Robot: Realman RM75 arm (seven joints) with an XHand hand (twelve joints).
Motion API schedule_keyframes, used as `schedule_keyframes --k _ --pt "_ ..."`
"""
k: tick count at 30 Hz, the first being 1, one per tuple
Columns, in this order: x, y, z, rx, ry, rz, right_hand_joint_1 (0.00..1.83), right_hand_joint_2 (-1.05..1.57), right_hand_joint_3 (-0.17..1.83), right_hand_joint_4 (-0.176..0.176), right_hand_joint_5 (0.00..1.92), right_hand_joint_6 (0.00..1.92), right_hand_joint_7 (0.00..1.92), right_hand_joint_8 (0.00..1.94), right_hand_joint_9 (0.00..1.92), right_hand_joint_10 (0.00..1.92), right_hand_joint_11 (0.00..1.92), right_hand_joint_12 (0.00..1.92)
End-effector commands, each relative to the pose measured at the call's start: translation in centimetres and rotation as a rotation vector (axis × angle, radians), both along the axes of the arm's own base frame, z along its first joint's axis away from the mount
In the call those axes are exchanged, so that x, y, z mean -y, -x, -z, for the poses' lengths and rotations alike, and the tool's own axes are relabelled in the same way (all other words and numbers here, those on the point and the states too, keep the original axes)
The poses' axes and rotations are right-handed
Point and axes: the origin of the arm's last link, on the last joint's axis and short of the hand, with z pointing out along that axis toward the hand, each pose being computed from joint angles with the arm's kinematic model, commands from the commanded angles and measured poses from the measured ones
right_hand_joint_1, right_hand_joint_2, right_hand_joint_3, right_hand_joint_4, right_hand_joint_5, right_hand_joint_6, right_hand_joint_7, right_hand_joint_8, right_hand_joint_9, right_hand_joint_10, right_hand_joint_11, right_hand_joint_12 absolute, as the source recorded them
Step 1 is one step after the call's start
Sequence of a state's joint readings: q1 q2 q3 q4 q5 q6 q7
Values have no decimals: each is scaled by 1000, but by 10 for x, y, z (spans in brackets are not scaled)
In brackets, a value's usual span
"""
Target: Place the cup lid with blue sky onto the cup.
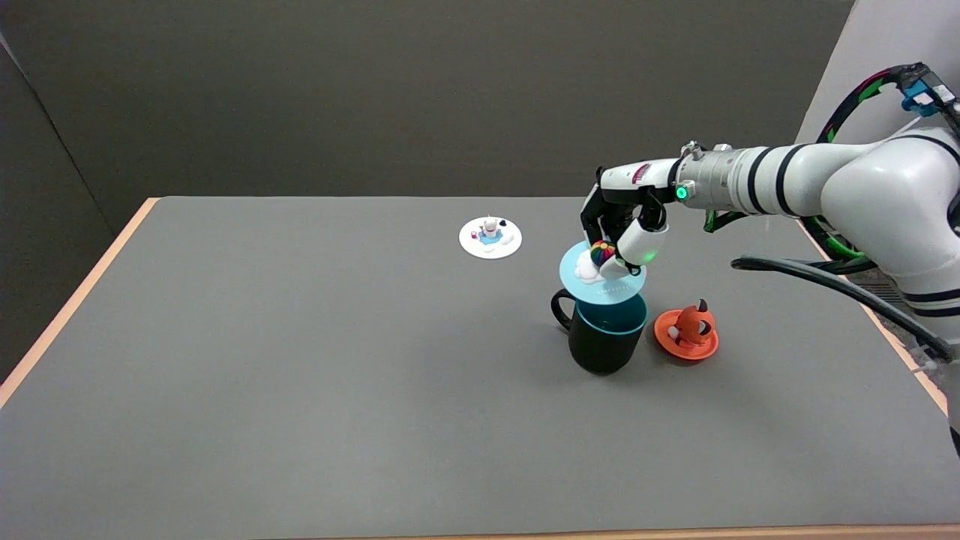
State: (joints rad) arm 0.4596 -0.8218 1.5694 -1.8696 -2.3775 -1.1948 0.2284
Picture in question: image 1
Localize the black mug teal inside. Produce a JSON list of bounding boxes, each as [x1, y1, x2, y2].
[[551, 289, 648, 376]]

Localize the orange fox cup lid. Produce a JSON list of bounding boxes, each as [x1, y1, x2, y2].
[[654, 298, 719, 362]]

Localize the blue sky cup lid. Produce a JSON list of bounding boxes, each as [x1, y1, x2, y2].
[[559, 240, 647, 305]]

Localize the white cup lid with figure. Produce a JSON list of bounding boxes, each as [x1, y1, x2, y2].
[[459, 215, 523, 260]]

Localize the thick black cable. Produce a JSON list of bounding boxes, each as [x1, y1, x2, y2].
[[731, 256, 953, 362]]

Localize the braided cable harness coloured wires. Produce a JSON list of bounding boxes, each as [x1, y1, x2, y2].
[[703, 64, 960, 265]]

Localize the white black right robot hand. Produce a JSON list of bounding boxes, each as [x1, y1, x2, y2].
[[580, 159, 680, 281]]

